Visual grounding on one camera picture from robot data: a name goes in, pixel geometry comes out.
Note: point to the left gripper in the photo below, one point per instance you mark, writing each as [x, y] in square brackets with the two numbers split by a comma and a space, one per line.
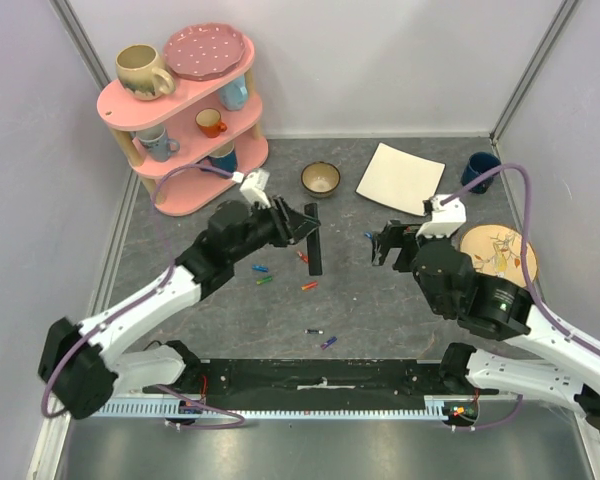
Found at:
[290, 225]

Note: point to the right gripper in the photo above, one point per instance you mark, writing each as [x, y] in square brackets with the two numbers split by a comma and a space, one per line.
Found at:
[397, 240]

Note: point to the black remote control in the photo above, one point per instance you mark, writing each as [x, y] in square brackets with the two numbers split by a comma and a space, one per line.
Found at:
[314, 253]

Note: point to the red orange battery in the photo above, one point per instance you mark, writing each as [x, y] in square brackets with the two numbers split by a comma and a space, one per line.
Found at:
[309, 286]

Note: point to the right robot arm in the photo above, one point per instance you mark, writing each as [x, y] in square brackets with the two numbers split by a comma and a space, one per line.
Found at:
[566, 371]

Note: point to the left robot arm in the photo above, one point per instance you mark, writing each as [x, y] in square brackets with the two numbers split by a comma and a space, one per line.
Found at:
[83, 365]

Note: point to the red battery centre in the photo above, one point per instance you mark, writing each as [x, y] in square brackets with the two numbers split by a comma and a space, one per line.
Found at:
[303, 256]

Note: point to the beige brown ceramic bowl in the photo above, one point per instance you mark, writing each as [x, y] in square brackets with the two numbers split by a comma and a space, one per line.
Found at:
[320, 179]

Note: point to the white square plate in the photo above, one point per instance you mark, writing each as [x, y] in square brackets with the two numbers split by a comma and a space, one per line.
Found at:
[399, 180]

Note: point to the blue battery left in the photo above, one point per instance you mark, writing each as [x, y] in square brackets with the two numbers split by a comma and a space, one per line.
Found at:
[260, 268]

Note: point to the green battery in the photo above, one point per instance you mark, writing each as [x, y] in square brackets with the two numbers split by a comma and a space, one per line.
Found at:
[264, 280]

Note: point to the dark blue faceted mug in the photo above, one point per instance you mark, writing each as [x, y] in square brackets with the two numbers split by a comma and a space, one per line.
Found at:
[222, 161]

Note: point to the round wooden bird coaster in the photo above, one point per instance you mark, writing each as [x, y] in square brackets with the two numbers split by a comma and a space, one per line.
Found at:
[495, 250]

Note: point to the navy blue cup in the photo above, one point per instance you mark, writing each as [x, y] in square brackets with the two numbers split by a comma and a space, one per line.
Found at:
[478, 164]

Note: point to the blue purple battery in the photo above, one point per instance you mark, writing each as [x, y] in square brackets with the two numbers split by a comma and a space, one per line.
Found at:
[328, 343]

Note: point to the pink three-tier shelf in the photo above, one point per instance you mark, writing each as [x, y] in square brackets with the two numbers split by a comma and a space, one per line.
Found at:
[187, 191]

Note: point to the orange mug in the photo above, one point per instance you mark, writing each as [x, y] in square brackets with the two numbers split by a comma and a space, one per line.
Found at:
[210, 123]

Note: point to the light blue mug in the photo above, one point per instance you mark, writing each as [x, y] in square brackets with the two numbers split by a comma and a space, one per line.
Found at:
[234, 95]

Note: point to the grey blue mug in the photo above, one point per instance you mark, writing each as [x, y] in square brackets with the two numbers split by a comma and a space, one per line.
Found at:
[157, 142]

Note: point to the pink polka dot plate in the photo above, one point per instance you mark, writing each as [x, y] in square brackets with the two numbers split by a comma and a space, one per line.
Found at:
[204, 51]

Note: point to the beige ceramic mug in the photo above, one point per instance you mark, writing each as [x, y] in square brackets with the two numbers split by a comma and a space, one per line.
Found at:
[143, 73]

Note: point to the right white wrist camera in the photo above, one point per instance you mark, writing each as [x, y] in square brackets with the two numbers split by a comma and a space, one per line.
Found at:
[445, 218]

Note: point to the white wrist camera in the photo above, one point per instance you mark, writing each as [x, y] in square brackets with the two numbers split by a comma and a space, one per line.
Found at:
[252, 187]
[445, 218]

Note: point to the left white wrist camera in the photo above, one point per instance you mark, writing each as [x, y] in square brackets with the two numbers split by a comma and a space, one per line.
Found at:
[252, 187]

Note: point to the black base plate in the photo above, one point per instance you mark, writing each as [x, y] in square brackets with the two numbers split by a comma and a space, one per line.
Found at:
[317, 384]

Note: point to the white slotted cable duct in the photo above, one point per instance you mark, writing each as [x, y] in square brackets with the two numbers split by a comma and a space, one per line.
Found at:
[172, 408]

